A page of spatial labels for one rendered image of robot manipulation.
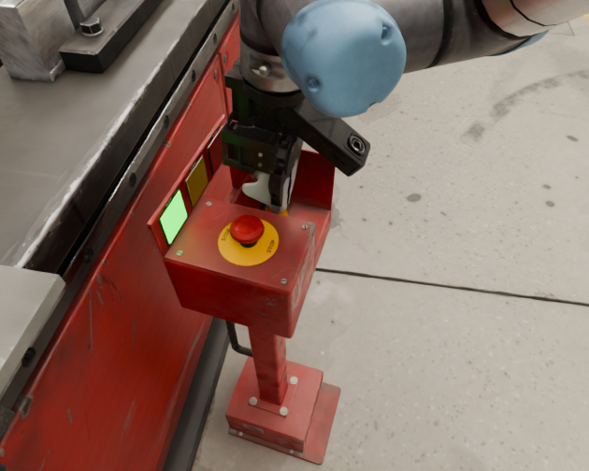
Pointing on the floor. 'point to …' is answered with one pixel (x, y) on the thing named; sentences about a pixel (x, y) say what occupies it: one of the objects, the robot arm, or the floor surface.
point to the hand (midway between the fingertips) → (283, 206)
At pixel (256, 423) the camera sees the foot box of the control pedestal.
